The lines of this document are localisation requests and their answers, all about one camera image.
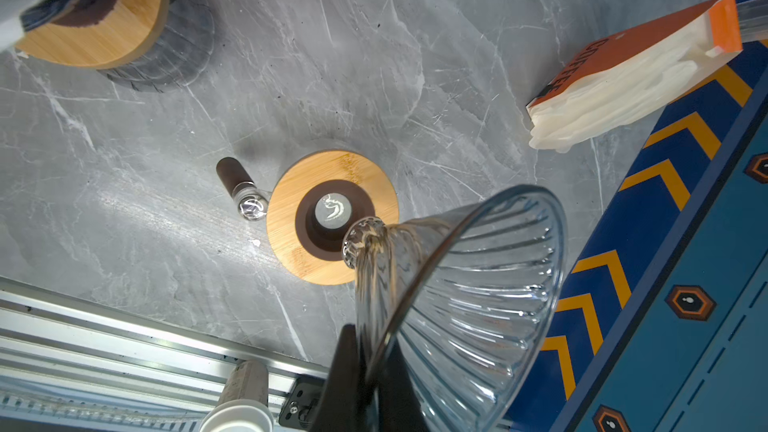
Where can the blue ribbed glass dripper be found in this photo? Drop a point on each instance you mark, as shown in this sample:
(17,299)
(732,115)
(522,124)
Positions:
(44,12)

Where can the orange coffee filter pack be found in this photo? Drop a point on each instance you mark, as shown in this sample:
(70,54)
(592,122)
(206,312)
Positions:
(624,77)

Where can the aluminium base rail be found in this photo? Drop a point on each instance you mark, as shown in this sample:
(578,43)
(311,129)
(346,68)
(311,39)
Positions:
(70,362)

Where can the white round lid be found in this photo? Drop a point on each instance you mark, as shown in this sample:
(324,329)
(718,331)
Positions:
(242,406)

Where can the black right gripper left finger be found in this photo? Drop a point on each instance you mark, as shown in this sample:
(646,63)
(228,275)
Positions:
(340,408)

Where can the ribbed glass coffee server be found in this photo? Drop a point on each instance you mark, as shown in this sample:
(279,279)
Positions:
(178,57)

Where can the bamboo dripper ring stand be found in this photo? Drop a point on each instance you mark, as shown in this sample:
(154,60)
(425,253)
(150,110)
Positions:
(98,34)

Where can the grey ribbed glass dripper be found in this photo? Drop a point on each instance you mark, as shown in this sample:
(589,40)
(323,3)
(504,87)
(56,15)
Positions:
(468,296)

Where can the clear glass pitcher wooden handle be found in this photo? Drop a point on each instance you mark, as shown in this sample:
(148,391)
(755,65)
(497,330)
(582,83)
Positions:
(251,202)

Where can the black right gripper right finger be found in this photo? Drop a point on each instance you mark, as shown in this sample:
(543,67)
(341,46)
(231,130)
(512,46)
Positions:
(398,407)

